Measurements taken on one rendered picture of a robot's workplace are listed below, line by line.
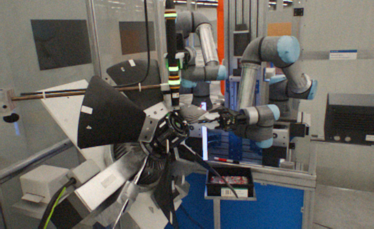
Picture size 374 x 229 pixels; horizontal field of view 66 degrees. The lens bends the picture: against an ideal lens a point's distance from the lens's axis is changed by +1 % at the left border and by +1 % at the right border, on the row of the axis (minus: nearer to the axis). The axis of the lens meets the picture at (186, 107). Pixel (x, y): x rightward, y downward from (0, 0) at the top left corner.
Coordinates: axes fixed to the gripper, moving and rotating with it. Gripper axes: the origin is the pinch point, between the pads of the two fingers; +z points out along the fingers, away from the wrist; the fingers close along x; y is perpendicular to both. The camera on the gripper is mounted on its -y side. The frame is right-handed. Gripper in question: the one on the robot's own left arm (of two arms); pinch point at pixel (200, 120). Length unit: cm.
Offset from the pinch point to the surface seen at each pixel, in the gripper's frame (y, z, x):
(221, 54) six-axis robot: -367, -156, 50
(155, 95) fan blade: 0.9, 18.8, -14.0
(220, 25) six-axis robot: -368, -154, 0
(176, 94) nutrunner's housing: 4.3, 11.0, -14.6
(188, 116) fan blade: -3.6, 4.4, -1.3
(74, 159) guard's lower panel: -45, 61, 34
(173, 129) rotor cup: 18.6, 15.7, -6.8
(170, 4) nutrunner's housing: 0.7, 11.2, -47.4
